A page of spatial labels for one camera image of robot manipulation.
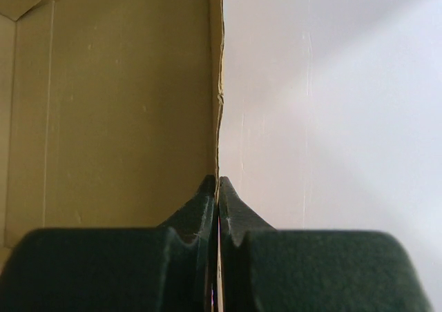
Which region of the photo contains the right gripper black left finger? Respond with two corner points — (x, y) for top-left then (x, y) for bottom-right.
(1, 175), (216, 311)

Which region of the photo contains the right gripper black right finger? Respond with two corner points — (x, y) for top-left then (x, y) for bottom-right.
(218, 177), (432, 311)

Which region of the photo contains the brown cardboard box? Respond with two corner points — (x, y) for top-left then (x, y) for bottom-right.
(0, 0), (226, 251)

